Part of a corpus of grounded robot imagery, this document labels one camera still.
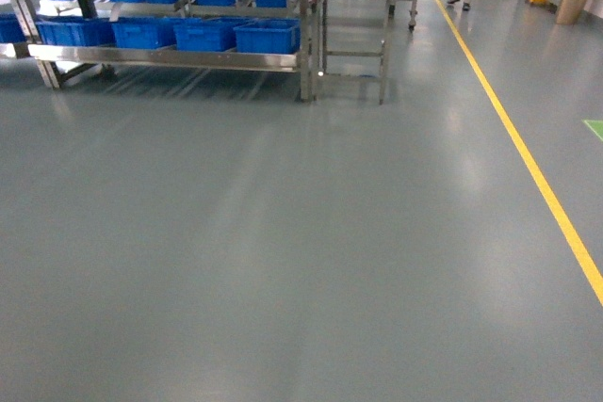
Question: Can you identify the small steel step table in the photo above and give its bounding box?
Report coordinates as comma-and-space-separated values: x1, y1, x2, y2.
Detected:
310, 0, 398, 104

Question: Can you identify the blue plastic bin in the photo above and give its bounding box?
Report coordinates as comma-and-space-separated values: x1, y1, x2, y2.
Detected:
111, 17, 202, 50
173, 18, 253, 52
234, 19, 301, 55
36, 17, 116, 47

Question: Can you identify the stainless steel shelf rack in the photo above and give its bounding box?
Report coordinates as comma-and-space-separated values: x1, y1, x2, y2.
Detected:
0, 0, 316, 104

